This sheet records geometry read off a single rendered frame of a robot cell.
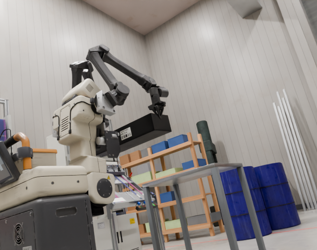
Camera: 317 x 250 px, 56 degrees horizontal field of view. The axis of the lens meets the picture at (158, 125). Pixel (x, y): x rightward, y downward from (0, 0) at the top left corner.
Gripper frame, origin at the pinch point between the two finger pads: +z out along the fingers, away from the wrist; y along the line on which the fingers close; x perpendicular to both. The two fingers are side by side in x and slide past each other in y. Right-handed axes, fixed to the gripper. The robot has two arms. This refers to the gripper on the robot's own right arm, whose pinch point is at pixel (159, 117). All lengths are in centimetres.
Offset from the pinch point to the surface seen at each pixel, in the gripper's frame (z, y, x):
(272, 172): 38, 52, -320
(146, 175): -20, 322, -343
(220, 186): 48, -6, -41
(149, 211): 54, 60, -40
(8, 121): -55, 162, 16
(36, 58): -318, 429, -182
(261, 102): -160, 135, -650
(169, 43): -472, 365, -643
